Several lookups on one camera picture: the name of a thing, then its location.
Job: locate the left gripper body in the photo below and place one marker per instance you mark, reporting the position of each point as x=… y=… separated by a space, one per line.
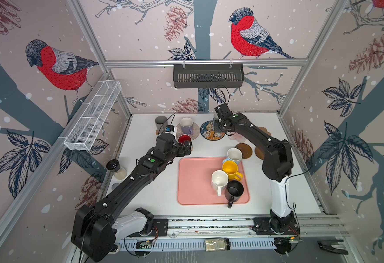
x=178 y=150

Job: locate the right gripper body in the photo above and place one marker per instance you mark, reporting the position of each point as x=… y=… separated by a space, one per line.
x=220 y=124

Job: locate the light blue mug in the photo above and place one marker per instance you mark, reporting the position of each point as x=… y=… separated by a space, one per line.
x=216 y=126

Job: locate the pink flower coaster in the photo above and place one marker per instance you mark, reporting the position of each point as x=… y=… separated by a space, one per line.
x=236 y=137

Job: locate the red interior white mug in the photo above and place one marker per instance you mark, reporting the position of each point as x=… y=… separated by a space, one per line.
x=184 y=137

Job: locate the grey mug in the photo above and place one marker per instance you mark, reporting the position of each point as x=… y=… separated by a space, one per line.
x=160 y=121

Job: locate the blue cartoon round coaster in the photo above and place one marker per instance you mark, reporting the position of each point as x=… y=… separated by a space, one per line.
x=207 y=131

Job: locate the white blue mug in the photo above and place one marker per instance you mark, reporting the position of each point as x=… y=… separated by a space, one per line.
x=234 y=155

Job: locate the lavender mug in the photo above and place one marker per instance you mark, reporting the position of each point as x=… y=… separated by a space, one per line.
x=187 y=126

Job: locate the cork flower coaster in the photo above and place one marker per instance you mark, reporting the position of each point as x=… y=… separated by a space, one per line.
x=265 y=130

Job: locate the pink bunny round coaster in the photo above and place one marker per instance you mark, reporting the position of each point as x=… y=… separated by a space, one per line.
x=195 y=131

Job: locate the brown round wooden coaster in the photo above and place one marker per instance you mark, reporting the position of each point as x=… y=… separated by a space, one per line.
x=259 y=153

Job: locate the yellow mug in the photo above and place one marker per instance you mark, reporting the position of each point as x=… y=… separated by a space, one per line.
x=232 y=170

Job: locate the pink serving tray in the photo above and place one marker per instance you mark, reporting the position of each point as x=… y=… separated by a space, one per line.
x=194 y=181

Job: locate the black mug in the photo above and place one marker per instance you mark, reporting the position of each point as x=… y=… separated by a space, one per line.
x=234 y=190

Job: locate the dark glossy round coaster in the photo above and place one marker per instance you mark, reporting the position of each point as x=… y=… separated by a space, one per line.
x=245 y=149

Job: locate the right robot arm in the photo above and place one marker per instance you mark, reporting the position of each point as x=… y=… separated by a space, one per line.
x=277 y=164

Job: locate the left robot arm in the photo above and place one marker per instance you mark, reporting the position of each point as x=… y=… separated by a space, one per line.
x=98 y=229

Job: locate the black lid spice jar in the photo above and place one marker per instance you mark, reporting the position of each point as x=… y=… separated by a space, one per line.
x=116 y=169

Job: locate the silver lid spice jar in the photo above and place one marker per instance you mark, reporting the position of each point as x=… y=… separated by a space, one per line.
x=114 y=186

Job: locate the taped small box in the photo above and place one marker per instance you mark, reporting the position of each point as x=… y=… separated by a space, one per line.
x=217 y=244

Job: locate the black clamp tool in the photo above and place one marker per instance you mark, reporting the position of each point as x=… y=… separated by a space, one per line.
x=333 y=246

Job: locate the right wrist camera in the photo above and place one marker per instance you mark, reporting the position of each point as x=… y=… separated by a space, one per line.
x=223 y=111

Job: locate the black wall basket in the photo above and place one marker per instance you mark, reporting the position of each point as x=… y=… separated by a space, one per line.
x=208 y=76

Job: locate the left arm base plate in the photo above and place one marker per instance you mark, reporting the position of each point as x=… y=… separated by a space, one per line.
x=157 y=227

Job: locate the white wire basket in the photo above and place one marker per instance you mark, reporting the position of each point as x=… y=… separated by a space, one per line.
x=87 y=128

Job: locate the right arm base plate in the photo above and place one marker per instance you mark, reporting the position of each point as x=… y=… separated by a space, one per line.
x=263 y=227

